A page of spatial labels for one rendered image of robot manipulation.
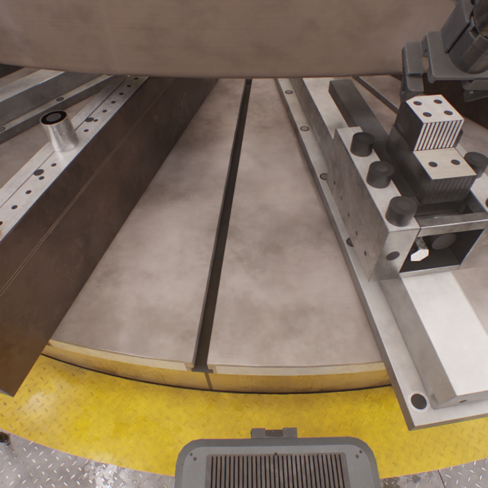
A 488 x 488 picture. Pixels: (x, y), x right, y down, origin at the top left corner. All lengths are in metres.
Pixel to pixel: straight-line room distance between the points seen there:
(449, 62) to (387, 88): 1.81
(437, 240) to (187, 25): 0.86
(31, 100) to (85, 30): 1.17
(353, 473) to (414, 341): 0.37
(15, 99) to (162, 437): 1.76
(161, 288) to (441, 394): 0.85
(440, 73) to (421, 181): 0.51
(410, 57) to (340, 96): 1.04
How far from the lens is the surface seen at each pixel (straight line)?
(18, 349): 1.19
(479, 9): 0.51
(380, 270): 1.05
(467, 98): 0.65
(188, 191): 1.55
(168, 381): 1.40
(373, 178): 1.01
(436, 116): 1.05
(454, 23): 0.54
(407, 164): 1.06
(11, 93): 2.31
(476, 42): 0.52
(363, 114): 1.48
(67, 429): 1.51
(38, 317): 1.21
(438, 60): 0.54
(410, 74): 0.55
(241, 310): 1.17
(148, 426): 1.41
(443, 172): 1.01
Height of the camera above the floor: 1.33
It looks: 50 degrees down
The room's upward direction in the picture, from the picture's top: 3 degrees counter-clockwise
